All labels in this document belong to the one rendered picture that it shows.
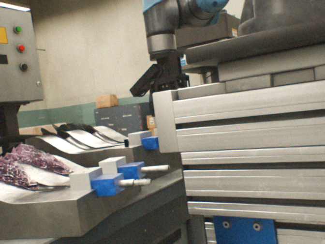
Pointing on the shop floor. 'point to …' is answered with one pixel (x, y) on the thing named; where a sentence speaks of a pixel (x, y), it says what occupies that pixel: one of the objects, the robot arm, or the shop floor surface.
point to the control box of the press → (17, 69)
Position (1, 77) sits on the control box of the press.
